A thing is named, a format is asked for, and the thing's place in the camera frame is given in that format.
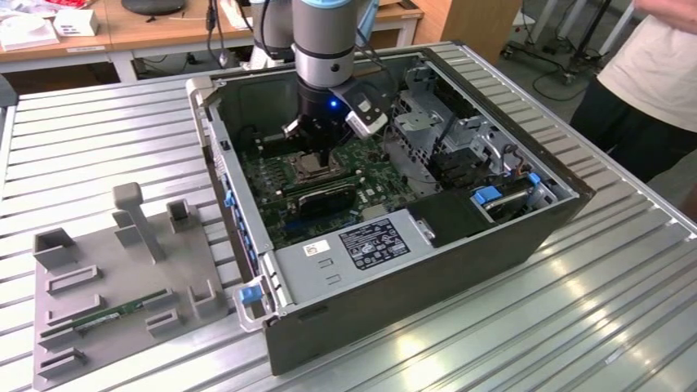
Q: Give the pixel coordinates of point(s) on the silver green CPU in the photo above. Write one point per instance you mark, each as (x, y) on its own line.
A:
(308, 166)

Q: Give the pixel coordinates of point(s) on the person bare forearm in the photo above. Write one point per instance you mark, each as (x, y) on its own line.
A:
(674, 14)

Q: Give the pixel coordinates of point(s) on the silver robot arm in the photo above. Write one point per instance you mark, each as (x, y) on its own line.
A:
(324, 41)

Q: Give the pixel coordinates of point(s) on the CPU socket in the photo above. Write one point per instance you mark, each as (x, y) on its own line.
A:
(326, 176)

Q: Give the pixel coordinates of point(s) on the metal drive cage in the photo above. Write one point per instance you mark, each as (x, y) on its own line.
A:
(416, 122)

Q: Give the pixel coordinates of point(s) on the green motherboard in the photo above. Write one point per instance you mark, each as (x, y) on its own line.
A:
(381, 175)

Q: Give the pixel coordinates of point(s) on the black graphics card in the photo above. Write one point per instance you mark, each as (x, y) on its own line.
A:
(326, 202)

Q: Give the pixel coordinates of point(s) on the pale blue teach pendant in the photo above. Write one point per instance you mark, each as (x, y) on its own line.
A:
(370, 20)

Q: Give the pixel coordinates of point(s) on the silver chipset heatsink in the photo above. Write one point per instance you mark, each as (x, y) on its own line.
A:
(376, 213)

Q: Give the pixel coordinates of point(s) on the blue card retainer clip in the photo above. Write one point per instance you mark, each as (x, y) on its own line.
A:
(228, 200)

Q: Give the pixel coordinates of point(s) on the wooden desk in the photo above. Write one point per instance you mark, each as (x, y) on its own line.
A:
(81, 44)
(173, 32)

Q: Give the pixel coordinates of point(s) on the wooden cabinet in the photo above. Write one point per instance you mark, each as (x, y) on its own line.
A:
(478, 28)

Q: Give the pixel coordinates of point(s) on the grey power supply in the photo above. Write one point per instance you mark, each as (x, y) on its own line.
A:
(337, 265)

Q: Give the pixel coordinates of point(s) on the black round base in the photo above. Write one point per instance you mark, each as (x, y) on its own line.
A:
(152, 6)

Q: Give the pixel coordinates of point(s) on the blue plastic clip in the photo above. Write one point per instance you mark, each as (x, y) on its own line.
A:
(531, 179)

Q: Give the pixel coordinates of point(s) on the blue case latch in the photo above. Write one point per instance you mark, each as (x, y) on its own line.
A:
(249, 295)

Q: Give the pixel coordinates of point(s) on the small white box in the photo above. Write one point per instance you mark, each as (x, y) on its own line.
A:
(76, 20)

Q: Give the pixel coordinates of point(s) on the black grey PC case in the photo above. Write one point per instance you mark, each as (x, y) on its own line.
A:
(408, 310)

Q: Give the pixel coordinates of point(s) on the red plastic packet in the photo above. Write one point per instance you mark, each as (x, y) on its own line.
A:
(68, 3)

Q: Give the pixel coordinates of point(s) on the black wheeled stand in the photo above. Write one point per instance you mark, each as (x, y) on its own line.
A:
(590, 24)

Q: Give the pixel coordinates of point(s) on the grey parts rack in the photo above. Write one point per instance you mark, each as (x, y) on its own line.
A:
(125, 286)

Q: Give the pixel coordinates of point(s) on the large white box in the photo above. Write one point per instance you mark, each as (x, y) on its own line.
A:
(26, 38)

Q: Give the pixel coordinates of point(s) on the person in cream shirt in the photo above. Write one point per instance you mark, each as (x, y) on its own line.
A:
(658, 73)

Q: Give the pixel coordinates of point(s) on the green RAM stick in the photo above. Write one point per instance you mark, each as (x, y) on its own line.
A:
(102, 317)

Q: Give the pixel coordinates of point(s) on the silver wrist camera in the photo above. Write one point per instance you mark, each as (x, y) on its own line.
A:
(366, 118)

